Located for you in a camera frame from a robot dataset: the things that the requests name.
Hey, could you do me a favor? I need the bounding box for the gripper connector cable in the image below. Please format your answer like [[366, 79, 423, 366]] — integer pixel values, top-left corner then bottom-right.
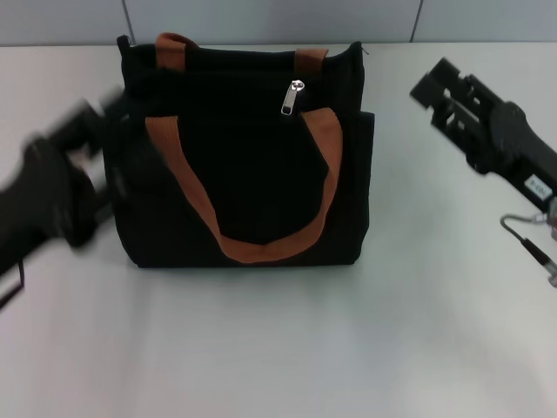
[[499, 210, 557, 289], [0, 260, 26, 311]]

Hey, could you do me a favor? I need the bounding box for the left gripper connector cable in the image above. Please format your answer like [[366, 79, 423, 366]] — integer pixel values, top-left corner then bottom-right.
[[0, 260, 26, 311]]

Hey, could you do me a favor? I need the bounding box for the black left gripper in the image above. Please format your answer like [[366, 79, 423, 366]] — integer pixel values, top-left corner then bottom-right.
[[0, 84, 128, 280]]

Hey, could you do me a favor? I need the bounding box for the right gripper connector cable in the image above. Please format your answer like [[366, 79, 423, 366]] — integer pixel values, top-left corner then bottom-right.
[[499, 210, 557, 289]]

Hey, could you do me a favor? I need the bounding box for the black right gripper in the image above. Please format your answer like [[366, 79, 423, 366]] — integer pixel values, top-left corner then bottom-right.
[[409, 56, 557, 208]]

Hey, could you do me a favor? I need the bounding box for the silver zipper pull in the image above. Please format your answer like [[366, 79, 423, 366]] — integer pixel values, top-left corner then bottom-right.
[[279, 79, 305, 117]]

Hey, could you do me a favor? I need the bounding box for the black bag with brown handles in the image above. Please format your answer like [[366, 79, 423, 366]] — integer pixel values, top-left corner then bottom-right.
[[116, 32, 376, 270]]

